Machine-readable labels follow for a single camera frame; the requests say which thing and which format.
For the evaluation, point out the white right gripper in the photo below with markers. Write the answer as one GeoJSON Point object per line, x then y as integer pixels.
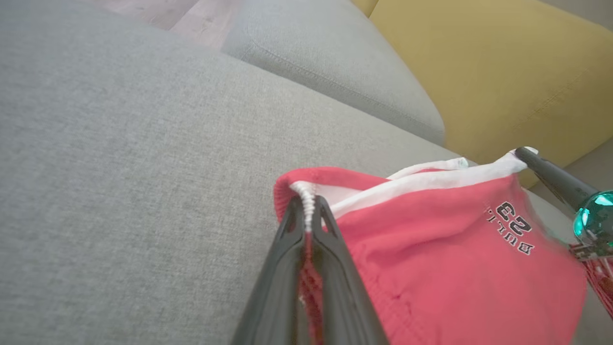
{"type": "Point", "coordinates": [596, 223]}

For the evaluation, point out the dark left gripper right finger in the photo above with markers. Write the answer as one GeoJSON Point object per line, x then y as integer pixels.
{"type": "Point", "coordinates": [342, 292]}

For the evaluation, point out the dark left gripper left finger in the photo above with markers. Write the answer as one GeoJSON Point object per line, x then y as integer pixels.
{"type": "Point", "coordinates": [278, 287]}

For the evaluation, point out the red shorts with white band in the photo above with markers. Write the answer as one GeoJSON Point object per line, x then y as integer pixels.
{"type": "Point", "coordinates": [431, 268]}

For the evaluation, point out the yellow sofa cushion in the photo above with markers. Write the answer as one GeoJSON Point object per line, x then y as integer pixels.
{"type": "Point", "coordinates": [503, 81]}

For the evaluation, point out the grey fabric sofa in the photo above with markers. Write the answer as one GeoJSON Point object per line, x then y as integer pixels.
{"type": "Point", "coordinates": [119, 167]}

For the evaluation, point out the grey sofa back cushion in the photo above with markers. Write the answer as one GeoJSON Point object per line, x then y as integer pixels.
{"type": "Point", "coordinates": [325, 62]}

